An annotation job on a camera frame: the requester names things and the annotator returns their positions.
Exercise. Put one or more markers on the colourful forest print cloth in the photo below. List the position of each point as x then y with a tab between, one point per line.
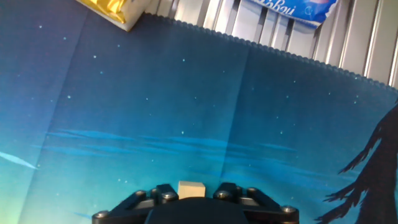
155	109

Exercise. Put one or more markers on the blue tissue pack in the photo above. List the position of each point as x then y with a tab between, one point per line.
295	9

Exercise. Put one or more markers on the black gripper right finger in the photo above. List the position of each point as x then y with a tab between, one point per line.
258	203

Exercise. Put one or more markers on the small wooden block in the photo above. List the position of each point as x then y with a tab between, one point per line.
191	189

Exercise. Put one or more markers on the gold foil packet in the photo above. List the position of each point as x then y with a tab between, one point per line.
115	9

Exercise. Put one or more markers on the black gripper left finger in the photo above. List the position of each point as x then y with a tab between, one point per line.
133	203

